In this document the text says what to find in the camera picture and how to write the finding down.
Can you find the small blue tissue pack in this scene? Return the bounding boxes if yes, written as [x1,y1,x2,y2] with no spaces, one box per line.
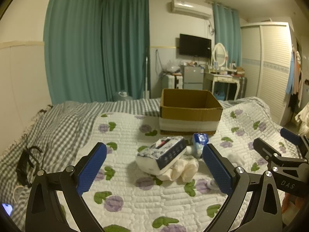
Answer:
[192,133,209,158]

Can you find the clear water jug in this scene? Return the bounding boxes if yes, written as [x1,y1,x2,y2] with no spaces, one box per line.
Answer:
[117,91,133,101]

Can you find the cream white socks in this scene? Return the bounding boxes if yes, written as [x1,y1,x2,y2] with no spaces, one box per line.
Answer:
[157,155,199,183]

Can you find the brown cardboard box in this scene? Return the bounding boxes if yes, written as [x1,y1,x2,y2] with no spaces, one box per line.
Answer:
[159,89,223,136]

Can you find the large teal curtain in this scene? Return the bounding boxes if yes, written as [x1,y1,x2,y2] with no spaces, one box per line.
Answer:
[43,0,150,104]

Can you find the small grey refrigerator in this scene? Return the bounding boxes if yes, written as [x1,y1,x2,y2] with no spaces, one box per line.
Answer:
[181,66,204,90]

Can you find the hanging clothes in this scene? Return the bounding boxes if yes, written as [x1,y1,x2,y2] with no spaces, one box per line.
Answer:
[285,48,303,112]

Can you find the black cable on bed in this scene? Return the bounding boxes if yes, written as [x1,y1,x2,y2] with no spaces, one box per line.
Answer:
[15,133,44,188]

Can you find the white flat mop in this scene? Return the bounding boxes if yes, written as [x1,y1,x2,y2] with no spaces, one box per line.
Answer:
[143,56,149,99]

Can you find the black wall television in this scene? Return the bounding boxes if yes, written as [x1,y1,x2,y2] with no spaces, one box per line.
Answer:
[179,34,212,59]

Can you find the white oval vanity mirror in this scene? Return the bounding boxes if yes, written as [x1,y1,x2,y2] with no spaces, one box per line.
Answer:
[212,43,228,69]

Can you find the white suitcase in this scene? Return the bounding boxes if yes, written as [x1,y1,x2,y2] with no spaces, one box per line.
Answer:
[161,74,183,89]

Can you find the white dressing table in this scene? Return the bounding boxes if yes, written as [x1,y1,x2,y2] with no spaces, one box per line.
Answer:
[203,72,240,101]

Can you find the large tissue paper pack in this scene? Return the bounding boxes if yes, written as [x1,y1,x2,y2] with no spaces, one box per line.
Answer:
[136,136,186,176]

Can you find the grey checked bed sheet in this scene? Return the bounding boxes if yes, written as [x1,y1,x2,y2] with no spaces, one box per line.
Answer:
[0,96,266,232]

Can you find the white louvred wardrobe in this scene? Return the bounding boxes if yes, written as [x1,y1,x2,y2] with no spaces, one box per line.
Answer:
[241,22,292,126]

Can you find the teal curtain by wardrobe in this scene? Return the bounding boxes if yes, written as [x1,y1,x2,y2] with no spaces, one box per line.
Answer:
[212,3,241,67]

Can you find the white air conditioner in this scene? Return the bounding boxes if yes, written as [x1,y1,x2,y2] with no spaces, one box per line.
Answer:
[171,0,213,19]

